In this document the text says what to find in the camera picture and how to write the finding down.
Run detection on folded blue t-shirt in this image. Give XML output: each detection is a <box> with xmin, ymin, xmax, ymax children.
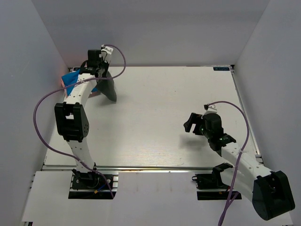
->
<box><xmin>61</xmin><ymin>70</ymin><xmax>98</xmax><ymax>96</ymax></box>

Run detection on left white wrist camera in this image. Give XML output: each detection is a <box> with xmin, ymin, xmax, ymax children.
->
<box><xmin>101</xmin><ymin>45</ymin><xmax>113</xmax><ymax>64</ymax></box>

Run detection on blue logo sticker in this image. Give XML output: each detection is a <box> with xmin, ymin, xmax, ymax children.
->
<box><xmin>213</xmin><ymin>67</ymin><xmax>230</xmax><ymax>71</ymax></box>

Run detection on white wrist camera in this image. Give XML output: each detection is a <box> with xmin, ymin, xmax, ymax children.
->
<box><xmin>204</xmin><ymin>104</ymin><xmax>217</xmax><ymax>114</ymax></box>
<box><xmin>101</xmin><ymin>45</ymin><xmax>113</xmax><ymax>64</ymax></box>

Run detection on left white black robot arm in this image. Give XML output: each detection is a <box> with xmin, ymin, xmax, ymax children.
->
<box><xmin>55</xmin><ymin>46</ymin><xmax>113</xmax><ymax>188</ymax></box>

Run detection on folded pink t-shirt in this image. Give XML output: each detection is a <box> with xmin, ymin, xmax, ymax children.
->
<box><xmin>61</xmin><ymin>80</ymin><xmax>97</xmax><ymax>98</ymax></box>

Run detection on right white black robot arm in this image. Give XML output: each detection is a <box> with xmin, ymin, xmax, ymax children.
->
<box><xmin>184</xmin><ymin>113</ymin><xmax>295</xmax><ymax>221</ymax></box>

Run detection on dark grey t-shirt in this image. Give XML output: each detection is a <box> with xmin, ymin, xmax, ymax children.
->
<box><xmin>96</xmin><ymin>72</ymin><xmax>117</xmax><ymax>102</ymax></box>

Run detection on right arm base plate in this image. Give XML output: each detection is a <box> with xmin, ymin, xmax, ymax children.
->
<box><xmin>191</xmin><ymin>174</ymin><xmax>230</xmax><ymax>201</ymax></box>

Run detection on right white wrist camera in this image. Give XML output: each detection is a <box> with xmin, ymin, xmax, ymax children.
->
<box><xmin>204</xmin><ymin>104</ymin><xmax>217</xmax><ymax>114</ymax></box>

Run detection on white front cover board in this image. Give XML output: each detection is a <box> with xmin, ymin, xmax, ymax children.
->
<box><xmin>21</xmin><ymin>170</ymin><xmax>294</xmax><ymax>226</ymax></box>

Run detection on aluminium table frame rail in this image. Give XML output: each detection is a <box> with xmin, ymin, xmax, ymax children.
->
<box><xmin>230</xmin><ymin>65</ymin><xmax>264</xmax><ymax>165</ymax></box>

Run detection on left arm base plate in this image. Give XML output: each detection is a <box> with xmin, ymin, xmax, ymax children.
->
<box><xmin>68</xmin><ymin>169</ymin><xmax>117</xmax><ymax>200</ymax></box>

